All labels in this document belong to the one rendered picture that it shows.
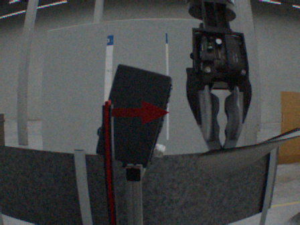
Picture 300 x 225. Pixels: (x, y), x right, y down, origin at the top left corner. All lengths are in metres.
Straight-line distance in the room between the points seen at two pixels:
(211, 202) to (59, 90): 4.75
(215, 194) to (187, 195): 0.15
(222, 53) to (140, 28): 6.06
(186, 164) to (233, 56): 1.73
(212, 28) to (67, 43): 6.35
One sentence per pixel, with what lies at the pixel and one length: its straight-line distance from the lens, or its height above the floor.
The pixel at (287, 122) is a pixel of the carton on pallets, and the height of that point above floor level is 0.71.
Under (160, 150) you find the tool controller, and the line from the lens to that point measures 1.24.
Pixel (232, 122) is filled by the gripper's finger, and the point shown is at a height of 1.16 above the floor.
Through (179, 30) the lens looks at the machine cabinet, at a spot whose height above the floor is 1.89.
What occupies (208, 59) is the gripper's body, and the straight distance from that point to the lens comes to 0.67.
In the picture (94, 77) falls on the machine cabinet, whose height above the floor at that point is 1.34.
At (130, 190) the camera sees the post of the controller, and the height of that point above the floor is 1.00.
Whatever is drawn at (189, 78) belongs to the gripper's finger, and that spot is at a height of 1.22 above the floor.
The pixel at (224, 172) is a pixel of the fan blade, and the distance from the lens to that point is 0.75.
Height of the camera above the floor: 1.20
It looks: 2 degrees down
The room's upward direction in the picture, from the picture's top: straight up
